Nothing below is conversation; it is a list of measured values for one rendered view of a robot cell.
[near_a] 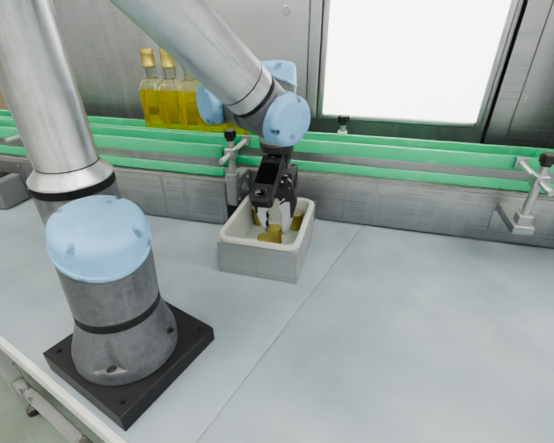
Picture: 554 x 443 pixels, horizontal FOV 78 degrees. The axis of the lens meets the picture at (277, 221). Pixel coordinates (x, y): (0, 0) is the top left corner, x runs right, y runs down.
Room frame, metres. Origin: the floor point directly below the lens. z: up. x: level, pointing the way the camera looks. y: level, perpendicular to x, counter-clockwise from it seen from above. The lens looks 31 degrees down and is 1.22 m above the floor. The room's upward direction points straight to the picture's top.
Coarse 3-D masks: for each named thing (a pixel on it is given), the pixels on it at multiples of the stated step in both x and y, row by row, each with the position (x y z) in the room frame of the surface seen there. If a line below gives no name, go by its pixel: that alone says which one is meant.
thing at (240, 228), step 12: (240, 204) 0.73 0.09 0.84; (276, 204) 0.77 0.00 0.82; (300, 204) 0.76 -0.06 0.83; (312, 204) 0.73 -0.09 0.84; (240, 216) 0.70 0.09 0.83; (252, 216) 0.77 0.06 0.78; (276, 216) 0.77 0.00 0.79; (228, 228) 0.63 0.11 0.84; (240, 228) 0.69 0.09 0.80; (252, 228) 0.74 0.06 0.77; (300, 228) 0.62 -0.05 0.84; (228, 240) 0.58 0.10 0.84; (240, 240) 0.57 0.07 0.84; (252, 240) 0.57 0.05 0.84; (288, 240) 0.68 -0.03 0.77; (300, 240) 0.57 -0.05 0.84
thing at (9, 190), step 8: (0, 176) 0.92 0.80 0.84; (8, 176) 0.92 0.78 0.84; (16, 176) 0.92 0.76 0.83; (0, 184) 0.87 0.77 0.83; (8, 184) 0.89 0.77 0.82; (16, 184) 0.92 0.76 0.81; (0, 192) 0.86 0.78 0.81; (8, 192) 0.88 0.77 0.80; (16, 192) 0.91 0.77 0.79; (24, 192) 0.93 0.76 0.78; (0, 200) 0.86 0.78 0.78; (8, 200) 0.88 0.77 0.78; (16, 200) 0.90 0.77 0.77
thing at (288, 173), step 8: (264, 152) 0.67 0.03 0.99; (272, 152) 0.66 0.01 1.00; (280, 152) 0.66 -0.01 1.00; (288, 152) 0.67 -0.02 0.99; (288, 160) 0.72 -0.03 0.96; (288, 168) 0.71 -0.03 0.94; (296, 168) 0.72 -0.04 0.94; (288, 176) 0.67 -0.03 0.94; (296, 176) 0.73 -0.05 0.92; (280, 184) 0.66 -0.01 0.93; (288, 184) 0.66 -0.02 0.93; (296, 184) 0.73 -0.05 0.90; (280, 192) 0.66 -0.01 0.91; (288, 192) 0.65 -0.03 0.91; (280, 200) 0.66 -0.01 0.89
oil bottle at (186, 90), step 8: (184, 80) 0.95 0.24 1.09; (192, 80) 0.94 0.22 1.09; (184, 88) 0.93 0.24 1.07; (192, 88) 0.93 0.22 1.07; (184, 96) 0.93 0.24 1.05; (192, 96) 0.93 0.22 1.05; (184, 104) 0.93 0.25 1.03; (192, 104) 0.93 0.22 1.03; (184, 112) 0.94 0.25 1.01; (192, 112) 0.93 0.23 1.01; (184, 120) 0.94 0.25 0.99; (192, 120) 0.93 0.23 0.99; (200, 120) 0.93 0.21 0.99; (184, 128) 0.94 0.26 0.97; (192, 128) 0.93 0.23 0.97; (200, 128) 0.93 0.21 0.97
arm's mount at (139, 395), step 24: (72, 336) 0.38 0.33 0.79; (192, 336) 0.38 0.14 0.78; (48, 360) 0.34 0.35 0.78; (72, 360) 0.33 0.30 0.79; (168, 360) 0.34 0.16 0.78; (192, 360) 0.36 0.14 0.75; (72, 384) 0.31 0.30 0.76; (144, 384) 0.30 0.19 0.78; (168, 384) 0.31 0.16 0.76; (120, 408) 0.26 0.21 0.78; (144, 408) 0.28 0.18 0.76
